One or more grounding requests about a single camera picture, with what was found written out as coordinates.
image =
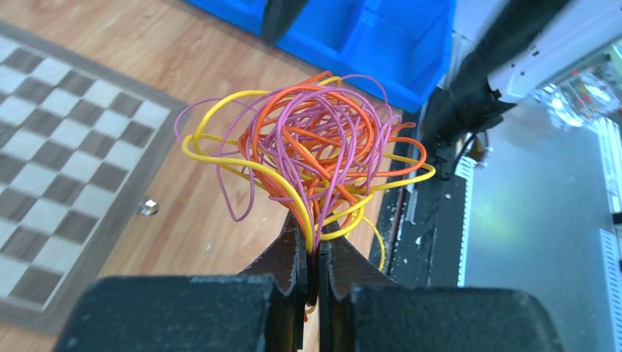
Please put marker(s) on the wooden chessboard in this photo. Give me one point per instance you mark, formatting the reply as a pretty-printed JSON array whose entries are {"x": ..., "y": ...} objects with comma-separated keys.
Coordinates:
[{"x": 80, "y": 144}]

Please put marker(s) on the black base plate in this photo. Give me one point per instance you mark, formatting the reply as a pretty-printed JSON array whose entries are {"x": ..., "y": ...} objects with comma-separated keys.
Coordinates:
[{"x": 426, "y": 225}]

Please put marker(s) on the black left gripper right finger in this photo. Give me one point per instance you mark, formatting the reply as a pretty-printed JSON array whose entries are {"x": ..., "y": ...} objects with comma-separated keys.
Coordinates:
[{"x": 361, "y": 309}]

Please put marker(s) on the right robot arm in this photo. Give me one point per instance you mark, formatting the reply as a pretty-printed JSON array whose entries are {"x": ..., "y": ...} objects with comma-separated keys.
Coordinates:
[{"x": 528, "y": 43}]

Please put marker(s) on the blue plastic bin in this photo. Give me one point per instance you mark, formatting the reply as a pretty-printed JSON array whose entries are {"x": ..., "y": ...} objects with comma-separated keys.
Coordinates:
[{"x": 394, "y": 49}]

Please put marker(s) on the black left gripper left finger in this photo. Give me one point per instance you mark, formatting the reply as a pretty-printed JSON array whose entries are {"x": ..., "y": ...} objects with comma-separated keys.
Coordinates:
[{"x": 259, "y": 309}]

